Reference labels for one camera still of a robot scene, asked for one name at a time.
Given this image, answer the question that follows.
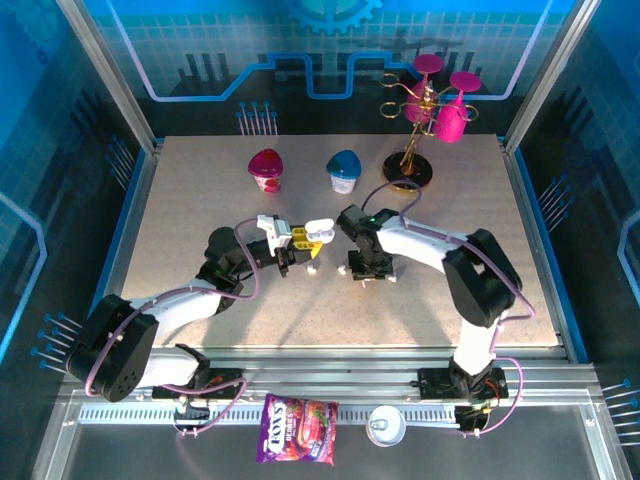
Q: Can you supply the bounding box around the purple candy bag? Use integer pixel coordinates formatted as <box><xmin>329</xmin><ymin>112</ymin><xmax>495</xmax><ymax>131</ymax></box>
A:
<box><xmin>255</xmin><ymin>393</ymin><xmax>340</xmax><ymax>467</ymax></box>

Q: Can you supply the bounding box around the pink wine glass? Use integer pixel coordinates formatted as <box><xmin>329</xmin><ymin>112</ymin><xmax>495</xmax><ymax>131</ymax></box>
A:
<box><xmin>404</xmin><ymin>53</ymin><xmax>445</xmax><ymax>126</ymax></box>
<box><xmin>432</xmin><ymin>71</ymin><xmax>482</xmax><ymax>145</ymax></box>

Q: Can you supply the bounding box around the pink lid yogurt cup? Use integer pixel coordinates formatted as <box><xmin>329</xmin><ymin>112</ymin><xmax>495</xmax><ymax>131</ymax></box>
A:
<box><xmin>247</xmin><ymin>148</ymin><xmax>284</xmax><ymax>194</ymax></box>

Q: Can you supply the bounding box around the left aluminium frame post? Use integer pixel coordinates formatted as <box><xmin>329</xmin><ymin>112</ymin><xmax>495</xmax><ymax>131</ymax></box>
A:
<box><xmin>56</xmin><ymin>0</ymin><xmax>160</xmax><ymax>154</ymax></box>

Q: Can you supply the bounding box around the silver drink can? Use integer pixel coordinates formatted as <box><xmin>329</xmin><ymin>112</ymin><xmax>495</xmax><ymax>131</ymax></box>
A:
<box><xmin>365</xmin><ymin>404</ymin><xmax>407</xmax><ymax>448</ymax></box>

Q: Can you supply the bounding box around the grey slotted cable duct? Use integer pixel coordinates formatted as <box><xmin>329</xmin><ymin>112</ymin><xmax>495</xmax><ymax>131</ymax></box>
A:
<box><xmin>78</xmin><ymin>403</ymin><xmax>461</xmax><ymax>426</ymax></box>

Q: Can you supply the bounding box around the blue lid yogurt cup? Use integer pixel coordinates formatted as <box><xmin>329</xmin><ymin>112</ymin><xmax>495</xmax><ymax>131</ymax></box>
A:
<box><xmin>325</xmin><ymin>150</ymin><xmax>363</xmax><ymax>195</ymax></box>

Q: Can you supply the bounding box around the left black adapter box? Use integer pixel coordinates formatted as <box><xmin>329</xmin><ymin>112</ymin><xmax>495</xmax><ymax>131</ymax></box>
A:
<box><xmin>172</xmin><ymin>397</ymin><xmax>211</xmax><ymax>430</ymax></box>

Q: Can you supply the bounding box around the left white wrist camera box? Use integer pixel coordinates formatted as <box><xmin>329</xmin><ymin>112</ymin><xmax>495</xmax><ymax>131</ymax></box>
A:
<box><xmin>256</xmin><ymin>213</ymin><xmax>292</xmax><ymax>251</ymax></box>

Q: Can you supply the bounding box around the black adapter box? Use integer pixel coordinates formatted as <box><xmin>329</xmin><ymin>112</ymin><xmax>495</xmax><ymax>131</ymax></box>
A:
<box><xmin>172</xmin><ymin>397</ymin><xmax>211</xmax><ymax>430</ymax></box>
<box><xmin>455</xmin><ymin>403</ymin><xmax>494</xmax><ymax>434</ymax></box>

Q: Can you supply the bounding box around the right aluminium frame post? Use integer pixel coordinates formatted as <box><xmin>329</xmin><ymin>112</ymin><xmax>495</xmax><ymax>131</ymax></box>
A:
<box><xmin>503</xmin><ymin>0</ymin><xmax>602</xmax><ymax>154</ymax></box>

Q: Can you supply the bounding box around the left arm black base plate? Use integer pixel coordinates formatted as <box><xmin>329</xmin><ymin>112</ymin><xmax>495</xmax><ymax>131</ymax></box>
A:
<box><xmin>151</xmin><ymin>367</ymin><xmax>242</xmax><ymax>401</ymax></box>

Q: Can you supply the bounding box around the aluminium frame beam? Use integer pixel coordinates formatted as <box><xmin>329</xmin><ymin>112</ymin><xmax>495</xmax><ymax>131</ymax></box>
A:
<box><xmin>59</xmin><ymin>347</ymin><xmax>601</xmax><ymax>404</ymax></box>

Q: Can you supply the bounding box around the right black adapter box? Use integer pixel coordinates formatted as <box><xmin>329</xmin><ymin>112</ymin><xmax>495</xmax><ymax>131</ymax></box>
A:
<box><xmin>455</xmin><ymin>403</ymin><xmax>494</xmax><ymax>434</ymax></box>

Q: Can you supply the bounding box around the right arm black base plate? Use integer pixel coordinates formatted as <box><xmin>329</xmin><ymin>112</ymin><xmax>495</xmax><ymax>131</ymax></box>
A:
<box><xmin>417</xmin><ymin>367</ymin><xmax>510</xmax><ymax>401</ymax></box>

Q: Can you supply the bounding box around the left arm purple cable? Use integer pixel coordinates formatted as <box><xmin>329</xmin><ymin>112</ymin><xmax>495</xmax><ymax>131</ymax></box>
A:
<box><xmin>85</xmin><ymin>218</ymin><xmax>262</xmax><ymax>439</ymax></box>

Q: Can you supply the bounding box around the gold wire glass rack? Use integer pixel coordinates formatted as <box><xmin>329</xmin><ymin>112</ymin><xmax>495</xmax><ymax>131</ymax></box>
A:
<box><xmin>378</xmin><ymin>72</ymin><xmax>479</xmax><ymax>196</ymax></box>

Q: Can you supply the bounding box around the aluminium frame post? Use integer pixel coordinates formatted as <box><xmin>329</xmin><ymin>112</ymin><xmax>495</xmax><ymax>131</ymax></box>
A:
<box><xmin>56</xmin><ymin>0</ymin><xmax>160</xmax><ymax>154</ymax></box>
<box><xmin>503</xmin><ymin>0</ymin><xmax>602</xmax><ymax>154</ymax></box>

